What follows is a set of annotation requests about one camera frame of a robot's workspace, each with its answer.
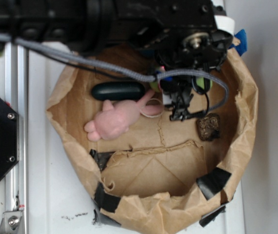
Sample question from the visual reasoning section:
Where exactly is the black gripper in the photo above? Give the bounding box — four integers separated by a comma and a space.
155, 29, 234, 121

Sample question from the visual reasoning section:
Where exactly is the brown rock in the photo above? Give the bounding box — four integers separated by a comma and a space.
196, 113, 220, 141

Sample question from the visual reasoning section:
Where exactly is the pink plush bunny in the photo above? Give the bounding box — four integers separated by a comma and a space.
84, 89, 164, 142

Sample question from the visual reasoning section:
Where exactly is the brown paper bag bin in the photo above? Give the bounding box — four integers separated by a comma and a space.
46, 49, 258, 234

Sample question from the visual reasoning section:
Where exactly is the grey braided cable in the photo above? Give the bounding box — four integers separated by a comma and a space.
0, 33, 229, 112

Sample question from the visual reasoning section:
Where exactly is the dark green oblong capsule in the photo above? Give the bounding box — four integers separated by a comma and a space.
91, 81, 145, 101

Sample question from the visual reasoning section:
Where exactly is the metal corner bracket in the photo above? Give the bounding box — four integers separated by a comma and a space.
0, 211, 24, 234

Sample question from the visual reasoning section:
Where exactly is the green plush animal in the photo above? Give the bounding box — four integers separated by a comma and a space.
149, 76, 213, 94

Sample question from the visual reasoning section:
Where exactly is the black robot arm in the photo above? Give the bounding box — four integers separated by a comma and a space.
0, 0, 234, 121

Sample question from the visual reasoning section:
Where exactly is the white plastic tray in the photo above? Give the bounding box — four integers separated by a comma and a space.
27, 41, 246, 234

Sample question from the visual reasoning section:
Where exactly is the blue tape piece right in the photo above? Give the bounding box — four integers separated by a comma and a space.
230, 29, 248, 57

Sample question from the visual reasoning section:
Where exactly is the aluminium extrusion rail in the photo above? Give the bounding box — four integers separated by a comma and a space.
5, 44, 29, 234

